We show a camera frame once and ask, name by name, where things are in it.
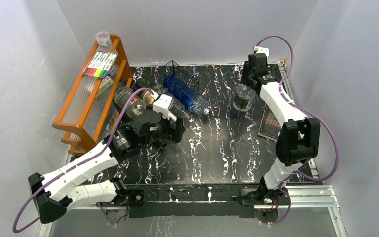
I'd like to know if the clear bottle white cap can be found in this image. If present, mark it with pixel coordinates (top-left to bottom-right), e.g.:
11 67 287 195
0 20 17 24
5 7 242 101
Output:
233 84 256 112

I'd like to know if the round clear bottle black label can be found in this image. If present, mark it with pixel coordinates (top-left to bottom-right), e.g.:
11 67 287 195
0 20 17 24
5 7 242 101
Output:
114 87 148 120

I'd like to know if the blue glass bottle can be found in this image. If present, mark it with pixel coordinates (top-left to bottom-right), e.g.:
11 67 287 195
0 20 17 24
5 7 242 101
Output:
163 74 210 115

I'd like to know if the olive green wine bottle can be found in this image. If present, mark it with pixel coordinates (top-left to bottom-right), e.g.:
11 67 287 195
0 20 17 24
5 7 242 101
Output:
140 89 159 105

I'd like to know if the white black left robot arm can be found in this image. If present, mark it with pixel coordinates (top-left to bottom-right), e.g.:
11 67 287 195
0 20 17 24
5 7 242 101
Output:
28 109 185 224

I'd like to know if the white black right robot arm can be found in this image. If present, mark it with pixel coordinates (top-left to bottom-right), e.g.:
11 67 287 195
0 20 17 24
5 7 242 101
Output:
233 53 321 204

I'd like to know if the brown booklet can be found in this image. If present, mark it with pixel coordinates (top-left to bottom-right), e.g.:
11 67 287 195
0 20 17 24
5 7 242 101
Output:
258 105 281 142

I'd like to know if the small white box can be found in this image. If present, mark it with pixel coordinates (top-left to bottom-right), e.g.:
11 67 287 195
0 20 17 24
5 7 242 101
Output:
95 76 114 98

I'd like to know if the orange wooden shelf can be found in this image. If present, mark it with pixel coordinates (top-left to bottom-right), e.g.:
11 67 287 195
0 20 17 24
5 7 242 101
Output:
52 34 133 156

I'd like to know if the pack of coloured markers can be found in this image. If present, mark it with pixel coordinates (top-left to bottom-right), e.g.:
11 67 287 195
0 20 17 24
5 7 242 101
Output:
82 51 118 78

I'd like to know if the clear plastic cup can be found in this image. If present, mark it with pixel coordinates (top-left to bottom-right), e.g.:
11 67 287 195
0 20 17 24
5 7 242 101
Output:
95 31 112 47

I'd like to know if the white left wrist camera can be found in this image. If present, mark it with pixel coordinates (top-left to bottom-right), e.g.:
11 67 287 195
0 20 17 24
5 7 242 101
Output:
152 94 177 123

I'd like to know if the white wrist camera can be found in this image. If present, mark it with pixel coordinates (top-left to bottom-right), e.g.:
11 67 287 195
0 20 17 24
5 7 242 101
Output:
253 46 270 57
152 94 177 123

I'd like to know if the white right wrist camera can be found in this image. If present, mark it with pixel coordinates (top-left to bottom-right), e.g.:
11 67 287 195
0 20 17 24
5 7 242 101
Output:
253 46 270 57

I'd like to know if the black wire wine rack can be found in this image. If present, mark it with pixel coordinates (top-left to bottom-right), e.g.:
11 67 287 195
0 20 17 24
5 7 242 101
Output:
141 60 200 110

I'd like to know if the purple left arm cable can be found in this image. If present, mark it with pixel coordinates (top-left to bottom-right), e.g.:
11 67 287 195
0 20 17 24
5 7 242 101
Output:
12 87 156 234

